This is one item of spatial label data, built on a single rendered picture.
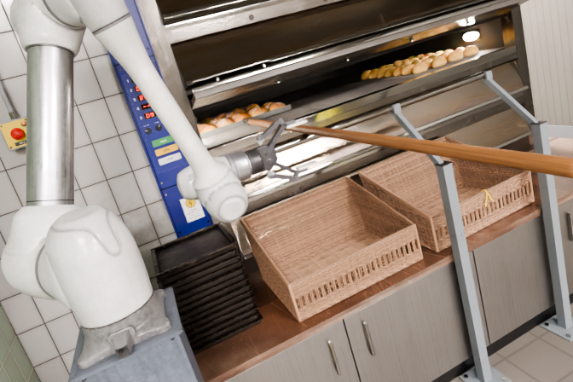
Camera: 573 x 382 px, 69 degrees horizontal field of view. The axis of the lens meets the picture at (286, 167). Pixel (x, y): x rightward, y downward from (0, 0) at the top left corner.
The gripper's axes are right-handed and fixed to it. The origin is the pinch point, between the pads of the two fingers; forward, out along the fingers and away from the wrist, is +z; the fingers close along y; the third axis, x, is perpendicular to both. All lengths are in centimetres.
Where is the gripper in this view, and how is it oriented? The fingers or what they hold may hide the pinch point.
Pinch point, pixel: (307, 142)
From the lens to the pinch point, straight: 131.0
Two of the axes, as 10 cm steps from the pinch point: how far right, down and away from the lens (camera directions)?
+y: 2.6, 9.4, 2.3
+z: 9.0, -3.3, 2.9
